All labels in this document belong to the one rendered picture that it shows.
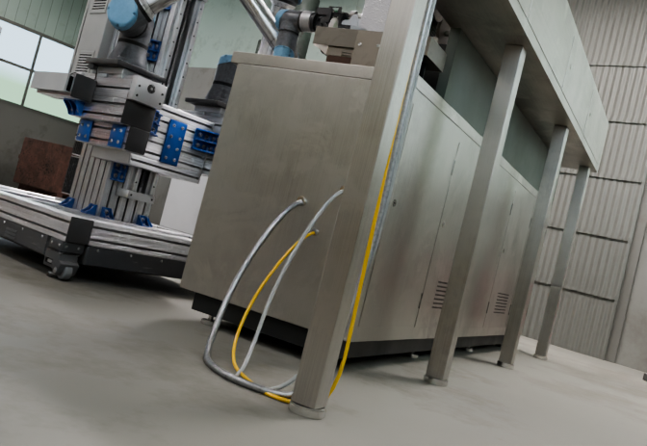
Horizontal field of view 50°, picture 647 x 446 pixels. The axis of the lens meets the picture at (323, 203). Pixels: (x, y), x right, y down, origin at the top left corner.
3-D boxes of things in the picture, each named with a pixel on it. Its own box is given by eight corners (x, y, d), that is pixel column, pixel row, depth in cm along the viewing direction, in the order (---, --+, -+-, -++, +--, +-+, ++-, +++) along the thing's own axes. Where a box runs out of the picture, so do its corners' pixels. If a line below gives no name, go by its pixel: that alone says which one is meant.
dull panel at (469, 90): (546, 203, 425) (555, 166, 426) (552, 204, 424) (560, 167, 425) (433, 97, 228) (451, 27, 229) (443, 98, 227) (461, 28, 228)
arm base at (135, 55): (99, 60, 270) (106, 36, 270) (131, 73, 281) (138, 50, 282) (120, 61, 260) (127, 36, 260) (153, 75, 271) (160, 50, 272)
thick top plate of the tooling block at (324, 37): (333, 60, 241) (337, 42, 241) (442, 72, 222) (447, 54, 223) (312, 43, 227) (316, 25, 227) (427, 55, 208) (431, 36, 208)
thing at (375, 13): (352, 51, 243) (366, 0, 244) (415, 58, 232) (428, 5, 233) (352, 51, 242) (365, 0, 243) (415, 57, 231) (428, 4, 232)
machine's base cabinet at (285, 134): (420, 321, 450) (451, 192, 454) (519, 351, 420) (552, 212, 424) (169, 316, 228) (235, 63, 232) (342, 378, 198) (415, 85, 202)
